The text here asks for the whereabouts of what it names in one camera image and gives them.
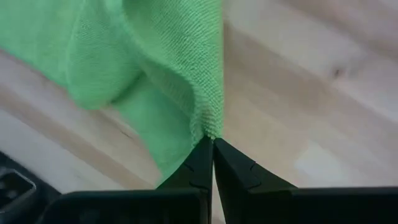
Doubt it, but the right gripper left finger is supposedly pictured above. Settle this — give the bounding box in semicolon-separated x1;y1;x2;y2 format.
156;136;214;224

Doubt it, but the green microfiber towel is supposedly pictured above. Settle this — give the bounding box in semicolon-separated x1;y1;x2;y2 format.
0;0;225;187

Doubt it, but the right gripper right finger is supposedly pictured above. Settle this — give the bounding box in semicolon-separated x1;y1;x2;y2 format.
213;138;299;224

